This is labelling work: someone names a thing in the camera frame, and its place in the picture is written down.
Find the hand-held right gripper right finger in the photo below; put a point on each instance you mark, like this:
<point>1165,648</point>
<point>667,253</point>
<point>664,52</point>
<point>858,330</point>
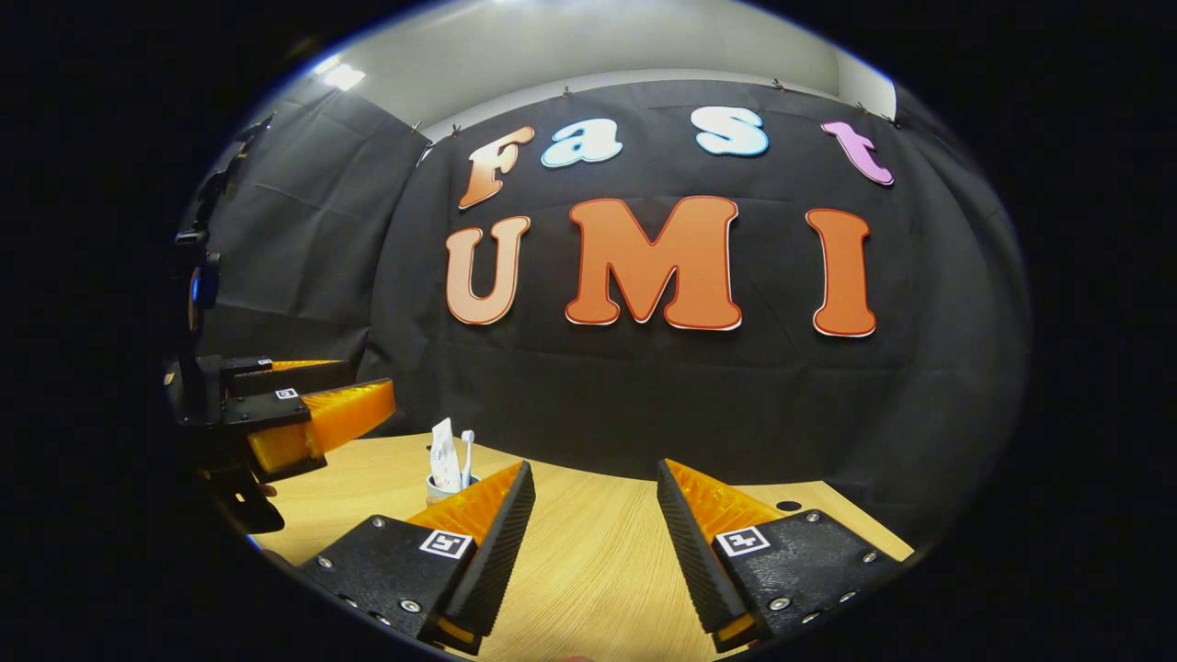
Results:
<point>699,570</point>

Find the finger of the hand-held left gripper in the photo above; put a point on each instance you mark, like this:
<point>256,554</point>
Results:
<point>340,414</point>
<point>294,377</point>

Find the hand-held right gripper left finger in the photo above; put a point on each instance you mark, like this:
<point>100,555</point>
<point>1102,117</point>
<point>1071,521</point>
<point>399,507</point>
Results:
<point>497,570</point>

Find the light blue cup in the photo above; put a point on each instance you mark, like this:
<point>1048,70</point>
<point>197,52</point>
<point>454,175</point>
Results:
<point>439,495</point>

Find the white toothpaste tube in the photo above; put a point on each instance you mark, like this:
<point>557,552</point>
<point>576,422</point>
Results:
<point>445,460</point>

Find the light blue toothbrush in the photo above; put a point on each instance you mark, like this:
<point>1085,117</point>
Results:
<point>467,455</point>

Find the wooden desktop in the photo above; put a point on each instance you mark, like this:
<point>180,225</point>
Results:
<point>598,552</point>

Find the black backdrop cloth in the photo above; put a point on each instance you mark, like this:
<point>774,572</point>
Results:
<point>644,395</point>

